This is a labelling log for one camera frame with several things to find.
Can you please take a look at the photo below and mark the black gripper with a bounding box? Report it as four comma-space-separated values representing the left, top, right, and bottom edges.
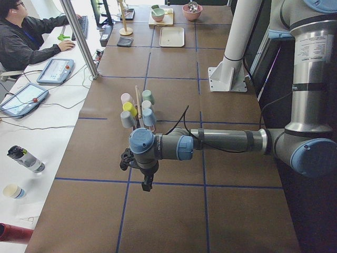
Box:
137, 161, 159, 191

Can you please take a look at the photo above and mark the green cup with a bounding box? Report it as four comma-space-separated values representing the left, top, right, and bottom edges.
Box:
142, 90, 155, 105

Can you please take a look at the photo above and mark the cream rabbit tray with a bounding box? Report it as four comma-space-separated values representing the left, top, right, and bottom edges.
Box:
159, 27, 185, 47

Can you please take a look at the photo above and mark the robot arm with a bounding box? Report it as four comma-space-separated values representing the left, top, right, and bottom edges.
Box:
120, 1, 336, 191

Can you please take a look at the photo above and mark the blue cup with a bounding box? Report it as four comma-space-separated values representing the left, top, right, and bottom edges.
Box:
142, 109, 156, 127

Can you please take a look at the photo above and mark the grey cup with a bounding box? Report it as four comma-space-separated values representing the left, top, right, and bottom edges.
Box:
120, 111, 136, 130

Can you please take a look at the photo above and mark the white cup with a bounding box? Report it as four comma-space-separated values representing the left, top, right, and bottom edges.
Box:
141, 100, 155, 112

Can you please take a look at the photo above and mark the yellow cup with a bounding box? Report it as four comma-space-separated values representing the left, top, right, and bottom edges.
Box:
123, 102, 137, 117

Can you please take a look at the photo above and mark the pink cup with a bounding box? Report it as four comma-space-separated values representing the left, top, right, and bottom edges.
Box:
121, 93, 135, 105

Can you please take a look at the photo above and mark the paper cup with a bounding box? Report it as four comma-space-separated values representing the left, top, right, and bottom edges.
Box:
3, 184, 26, 199

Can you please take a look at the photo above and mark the metal tray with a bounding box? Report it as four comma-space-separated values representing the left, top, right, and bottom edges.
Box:
124, 8, 135, 21

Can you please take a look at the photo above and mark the clear water bottle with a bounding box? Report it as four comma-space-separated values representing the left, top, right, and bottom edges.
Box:
7, 145, 45, 173

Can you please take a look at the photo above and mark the white pillar with base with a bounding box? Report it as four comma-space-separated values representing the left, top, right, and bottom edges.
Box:
208, 0, 262, 92

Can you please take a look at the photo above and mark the folded grey cloth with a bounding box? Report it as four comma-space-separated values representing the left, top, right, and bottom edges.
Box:
117, 37, 133, 47

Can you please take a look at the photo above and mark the far teach pendant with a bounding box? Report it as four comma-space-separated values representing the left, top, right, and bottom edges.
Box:
37, 58, 74, 85

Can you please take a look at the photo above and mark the teach pendant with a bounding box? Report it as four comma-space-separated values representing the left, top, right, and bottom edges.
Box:
1, 83, 49, 118
37, 58, 74, 85

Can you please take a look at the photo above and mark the red cylinder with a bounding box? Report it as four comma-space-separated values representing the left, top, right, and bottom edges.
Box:
1, 223, 34, 244

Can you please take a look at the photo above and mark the black rectangular box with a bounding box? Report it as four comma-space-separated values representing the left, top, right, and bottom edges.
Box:
99, 25, 113, 47

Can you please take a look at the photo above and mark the near teach pendant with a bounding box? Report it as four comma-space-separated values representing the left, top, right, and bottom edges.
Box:
1, 83, 49, 118

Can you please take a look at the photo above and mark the wooden mug tree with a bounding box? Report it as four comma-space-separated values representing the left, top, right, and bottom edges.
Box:
118, 0, 133, 36

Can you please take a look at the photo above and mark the wooden cutting board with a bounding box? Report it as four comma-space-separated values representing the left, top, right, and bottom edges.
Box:
148, 8, 174, 26

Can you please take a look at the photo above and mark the green bowl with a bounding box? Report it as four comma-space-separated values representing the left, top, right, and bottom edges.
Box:
151, 8, 165, 22

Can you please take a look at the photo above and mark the green small tool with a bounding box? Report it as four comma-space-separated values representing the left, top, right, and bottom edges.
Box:
57, 26, 70, 41

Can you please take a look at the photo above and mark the black keyboard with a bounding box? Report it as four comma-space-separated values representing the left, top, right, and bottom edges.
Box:
77, 16, 89, 39

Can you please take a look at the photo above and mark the pink bowl with ice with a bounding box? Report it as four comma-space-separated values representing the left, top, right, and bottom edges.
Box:
182, 2, 203, 21

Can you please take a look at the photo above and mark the black monitor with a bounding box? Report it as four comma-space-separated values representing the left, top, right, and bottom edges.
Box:
91, 0, 114, 29

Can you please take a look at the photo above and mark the metal scoop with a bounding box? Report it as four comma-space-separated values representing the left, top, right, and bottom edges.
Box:
187, 1, 198, 13

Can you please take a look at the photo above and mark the seated person black jacket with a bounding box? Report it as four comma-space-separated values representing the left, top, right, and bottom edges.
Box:
1, 1, 69, 71

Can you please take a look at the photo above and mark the white wire cup rack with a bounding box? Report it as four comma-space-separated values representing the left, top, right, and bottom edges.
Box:
137, 108, 156, 133

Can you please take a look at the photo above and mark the wooden rack handle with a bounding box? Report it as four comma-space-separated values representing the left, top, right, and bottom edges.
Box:
135, 85, 142, 119

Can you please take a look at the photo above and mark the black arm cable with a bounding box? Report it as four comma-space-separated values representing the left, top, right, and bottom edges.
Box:
167, 105, 266, 153

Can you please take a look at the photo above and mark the aluminium frame post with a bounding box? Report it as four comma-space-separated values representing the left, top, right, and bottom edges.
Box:
60, 0, 99, 80

